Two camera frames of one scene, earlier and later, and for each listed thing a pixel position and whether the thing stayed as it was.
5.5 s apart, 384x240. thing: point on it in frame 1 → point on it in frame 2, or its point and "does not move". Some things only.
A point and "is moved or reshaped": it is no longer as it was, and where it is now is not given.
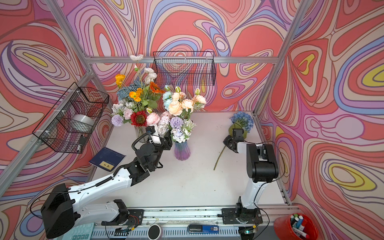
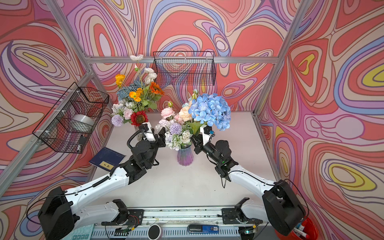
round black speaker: [153, 232] does not move
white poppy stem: [150, 74] does not move
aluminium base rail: [205, 223] does not move
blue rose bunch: [124, 93] does not move
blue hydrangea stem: [240, 120] → [212, 109]
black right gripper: [226, 141] → [199, 144]
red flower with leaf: [138, 118] does not move
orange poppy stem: [136, 95] does not move
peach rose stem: [178, 103] is moved or reshaped
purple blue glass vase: [182, 150] is moved or reshaped
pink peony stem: [153, 119] → [168, 113]
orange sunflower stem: [155, 88] does not move
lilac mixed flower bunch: [180, 130] is moved or reshaped
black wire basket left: [68, 126] does not move
